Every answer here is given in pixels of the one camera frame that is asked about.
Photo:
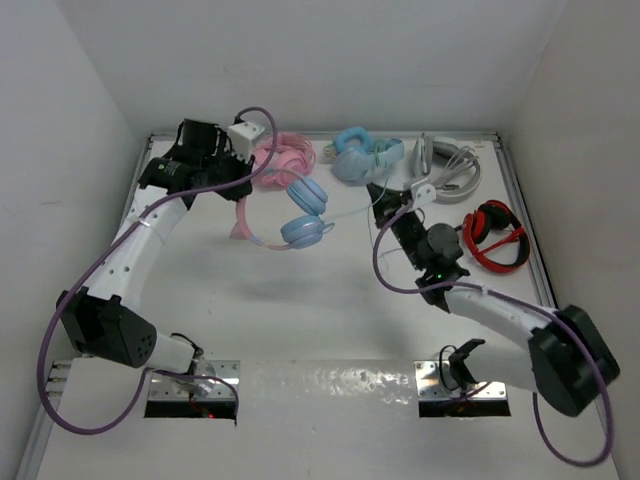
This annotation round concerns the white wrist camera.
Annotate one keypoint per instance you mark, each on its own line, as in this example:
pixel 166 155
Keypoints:
pixel 243 137
pixel 421 192

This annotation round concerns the grey white headphones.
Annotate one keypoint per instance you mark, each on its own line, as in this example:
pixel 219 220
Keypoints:
pixel 454 171

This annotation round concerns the pink gaming headphones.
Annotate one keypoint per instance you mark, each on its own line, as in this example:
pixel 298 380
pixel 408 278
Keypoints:
pixel 293 157

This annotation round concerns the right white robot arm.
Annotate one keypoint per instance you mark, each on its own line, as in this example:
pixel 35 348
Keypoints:
pixel 563 357

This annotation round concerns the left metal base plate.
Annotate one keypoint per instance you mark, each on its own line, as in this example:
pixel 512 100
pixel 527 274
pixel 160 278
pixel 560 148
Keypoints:
pixel 208 380

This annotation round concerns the light blue headphones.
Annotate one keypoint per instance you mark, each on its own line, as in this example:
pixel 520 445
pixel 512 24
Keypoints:
pixel 357 158

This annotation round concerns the blue pink cat-ear headphones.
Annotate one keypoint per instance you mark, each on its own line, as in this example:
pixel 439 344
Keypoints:
pixel 304 231

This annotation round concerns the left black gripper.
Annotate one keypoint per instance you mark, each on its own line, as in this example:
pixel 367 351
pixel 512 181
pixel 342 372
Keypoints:
pixel 223 151

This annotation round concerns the red black headphones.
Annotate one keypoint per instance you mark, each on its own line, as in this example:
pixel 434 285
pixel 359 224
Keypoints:
pixel 491 226

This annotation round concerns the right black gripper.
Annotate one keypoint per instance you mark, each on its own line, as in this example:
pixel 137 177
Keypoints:
pixel 384 201

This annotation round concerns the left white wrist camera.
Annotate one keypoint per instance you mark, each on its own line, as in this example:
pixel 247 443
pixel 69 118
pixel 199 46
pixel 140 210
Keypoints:
pixel 243 137

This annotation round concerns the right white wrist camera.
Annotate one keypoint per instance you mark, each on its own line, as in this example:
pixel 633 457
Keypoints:
pixel 421 192

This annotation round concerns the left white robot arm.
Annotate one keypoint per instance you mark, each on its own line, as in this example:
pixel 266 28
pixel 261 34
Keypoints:
pixel 102 318

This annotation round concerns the metal base plate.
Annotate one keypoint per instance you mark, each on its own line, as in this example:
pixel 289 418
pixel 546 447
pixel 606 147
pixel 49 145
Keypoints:
pixel 208 380
pixel 435 384

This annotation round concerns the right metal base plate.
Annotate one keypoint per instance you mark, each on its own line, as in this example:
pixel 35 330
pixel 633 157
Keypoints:
pixel 435 384

